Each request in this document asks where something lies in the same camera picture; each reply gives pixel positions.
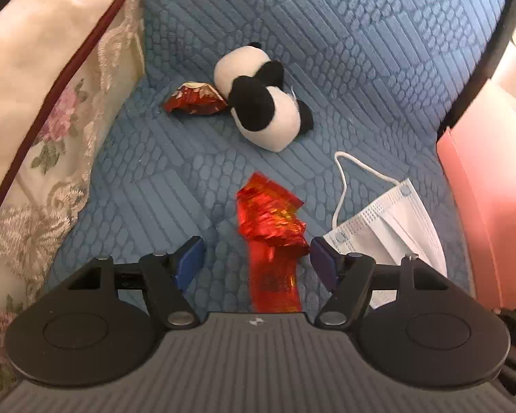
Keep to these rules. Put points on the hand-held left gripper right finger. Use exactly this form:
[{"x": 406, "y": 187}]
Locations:
[{"x": 324, "y": 262}]

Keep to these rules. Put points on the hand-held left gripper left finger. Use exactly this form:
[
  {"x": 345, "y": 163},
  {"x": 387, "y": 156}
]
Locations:
[{"x": 189, "y": 262}]

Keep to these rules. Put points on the large red foil packet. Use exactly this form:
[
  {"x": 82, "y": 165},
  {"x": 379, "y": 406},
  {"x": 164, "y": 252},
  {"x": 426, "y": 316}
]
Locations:
[{"x": 271, "y": 223}]

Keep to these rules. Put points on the white face mask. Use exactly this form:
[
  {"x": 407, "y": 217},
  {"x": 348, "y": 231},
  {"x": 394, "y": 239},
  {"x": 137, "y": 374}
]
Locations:
[{"x": 395, "y": 219}]

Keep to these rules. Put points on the pink cardboard box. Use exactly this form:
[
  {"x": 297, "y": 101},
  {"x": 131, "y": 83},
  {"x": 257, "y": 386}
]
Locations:
[{"x": 486, "y": 206}]

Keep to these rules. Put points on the small red foil wrapper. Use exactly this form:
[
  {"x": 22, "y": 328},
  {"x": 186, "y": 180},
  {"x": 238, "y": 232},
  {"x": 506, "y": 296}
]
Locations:
[{"x": 193, "y": 99}]

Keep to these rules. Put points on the panda plush toy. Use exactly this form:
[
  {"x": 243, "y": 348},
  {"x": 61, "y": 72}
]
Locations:
[{"x": 258, "y": 94}]

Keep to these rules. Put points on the blue textured mat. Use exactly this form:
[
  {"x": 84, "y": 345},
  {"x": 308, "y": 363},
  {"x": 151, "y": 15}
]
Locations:
[{"x": 348, "y": 51}]

